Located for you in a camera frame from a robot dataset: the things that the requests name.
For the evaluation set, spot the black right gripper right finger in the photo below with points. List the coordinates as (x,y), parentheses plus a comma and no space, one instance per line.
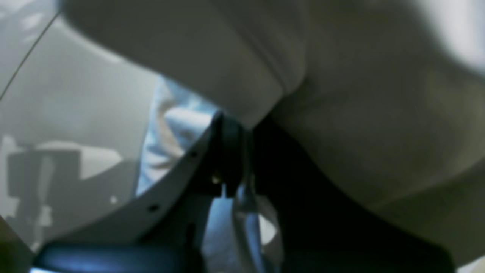
(324,230)

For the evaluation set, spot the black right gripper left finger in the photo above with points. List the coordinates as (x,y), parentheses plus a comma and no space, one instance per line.
(162,230)

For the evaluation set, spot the white t-shirt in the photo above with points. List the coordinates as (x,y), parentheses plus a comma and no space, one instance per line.
(385,96)

